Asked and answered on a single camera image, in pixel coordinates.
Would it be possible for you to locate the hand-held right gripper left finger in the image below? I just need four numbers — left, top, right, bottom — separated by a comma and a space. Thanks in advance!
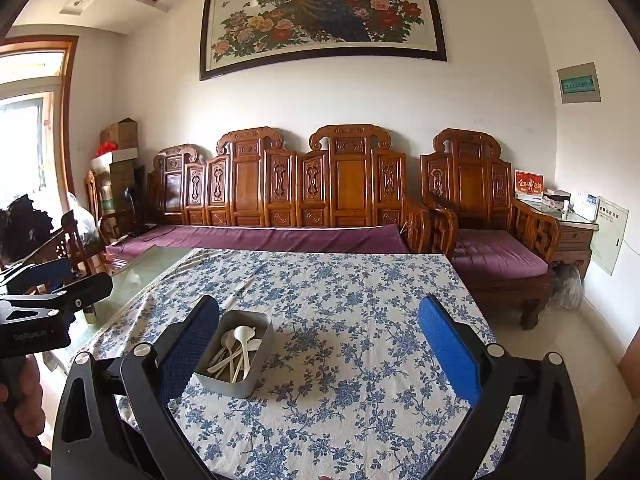
50, 294, 221, 480

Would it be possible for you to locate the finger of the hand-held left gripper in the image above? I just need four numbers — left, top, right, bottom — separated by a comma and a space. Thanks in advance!
0, 258, 82, 297
0, 272, 114, 323

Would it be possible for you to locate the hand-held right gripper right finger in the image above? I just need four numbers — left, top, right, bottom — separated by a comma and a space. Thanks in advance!
418, 295, 587, 480

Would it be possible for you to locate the white spoon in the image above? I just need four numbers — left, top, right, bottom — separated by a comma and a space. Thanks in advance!
212, 338, 264, 375
231, 325, 258, 382
207, 330, 237, 373

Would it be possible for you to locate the rectangular metal tray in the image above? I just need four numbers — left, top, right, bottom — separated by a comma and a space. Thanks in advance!
192, 310, 273, 400

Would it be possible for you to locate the person's left hand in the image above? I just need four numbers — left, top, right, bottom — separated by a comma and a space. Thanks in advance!
10, 354, 47, 440

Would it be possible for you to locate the dark wooden chair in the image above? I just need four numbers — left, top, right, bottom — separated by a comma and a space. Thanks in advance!
15, 210, 108, 291

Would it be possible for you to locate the dark fluffy cloth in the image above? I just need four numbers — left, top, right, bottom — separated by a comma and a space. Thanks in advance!
0, 195, 53, 263

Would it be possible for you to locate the clear plastic bag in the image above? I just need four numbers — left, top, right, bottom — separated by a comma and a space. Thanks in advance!
65, 192, 98, 241

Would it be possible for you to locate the black desk lamp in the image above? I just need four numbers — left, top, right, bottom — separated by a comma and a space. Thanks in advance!
122, 186, 151, 236

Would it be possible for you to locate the purple armchair cushion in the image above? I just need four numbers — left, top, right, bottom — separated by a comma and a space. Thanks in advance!
452, 229, 549, 279

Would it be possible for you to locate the blue floral tablecloth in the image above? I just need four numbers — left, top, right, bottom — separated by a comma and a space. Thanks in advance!
75, 247, 521, 480

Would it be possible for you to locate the long purple sofa cushion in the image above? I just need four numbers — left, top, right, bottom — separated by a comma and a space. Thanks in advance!
106, 224, 412, 261

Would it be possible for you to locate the white lidded box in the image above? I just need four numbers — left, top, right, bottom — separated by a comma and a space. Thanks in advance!
90, 147, 140, 171

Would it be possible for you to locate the grey plastic bag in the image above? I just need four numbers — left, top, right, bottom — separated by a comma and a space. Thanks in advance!
551, 262, 585, 311

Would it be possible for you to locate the brown cardboard box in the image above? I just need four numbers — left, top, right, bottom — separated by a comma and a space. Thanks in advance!
100, 118, 139, 150

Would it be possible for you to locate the wooden side table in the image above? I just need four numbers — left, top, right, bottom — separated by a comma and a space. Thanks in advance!
515, 195, 600, 281

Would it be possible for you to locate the carved wooden sofa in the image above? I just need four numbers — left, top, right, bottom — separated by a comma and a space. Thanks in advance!
97, 125, 458, 273

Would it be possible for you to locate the carved wooden armchair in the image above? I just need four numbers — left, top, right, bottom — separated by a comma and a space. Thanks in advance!
420, 128, 561, 331

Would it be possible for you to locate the white blue box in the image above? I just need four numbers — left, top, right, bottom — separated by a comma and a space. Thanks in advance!
572, 191, 599, 221

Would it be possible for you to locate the framed peacock flower painting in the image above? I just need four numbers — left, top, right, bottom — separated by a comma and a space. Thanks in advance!
199, 0, 448, 82

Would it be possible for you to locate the wooden door frame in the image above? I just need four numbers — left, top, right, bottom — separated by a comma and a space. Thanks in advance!
0, 35, 80, 211

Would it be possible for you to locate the white wall cabinet door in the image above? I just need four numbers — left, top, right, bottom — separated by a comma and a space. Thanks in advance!
590, 199, 630, 277

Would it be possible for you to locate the grey wall electrical box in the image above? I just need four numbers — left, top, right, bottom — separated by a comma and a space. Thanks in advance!
557, 62, 601, 105

